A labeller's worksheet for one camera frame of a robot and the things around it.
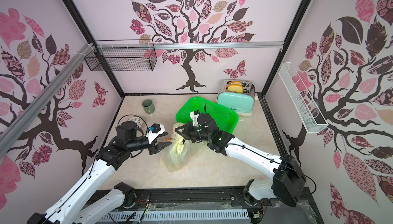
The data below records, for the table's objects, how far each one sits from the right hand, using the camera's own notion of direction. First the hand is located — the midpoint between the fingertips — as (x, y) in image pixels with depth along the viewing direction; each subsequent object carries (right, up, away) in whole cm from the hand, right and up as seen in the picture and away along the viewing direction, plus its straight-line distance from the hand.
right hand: (174, 132), depth 70 cm
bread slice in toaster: (+35, +24, +28) cm, 51 cm away
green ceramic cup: (-24, +13, +35) cm, 44 cm away
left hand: (-4, -4, +2) cm, 6 cm away
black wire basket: (-58, +59, +67) cm, 106 cm away
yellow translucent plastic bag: (+1, -9, -3) cm, 9 cm away
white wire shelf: (+68, +7, +5) cm, 69 cm away
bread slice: (+36, +28, +31) cm, 54 cm away
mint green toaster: (+40, +14, +29) cm, 51 cm away
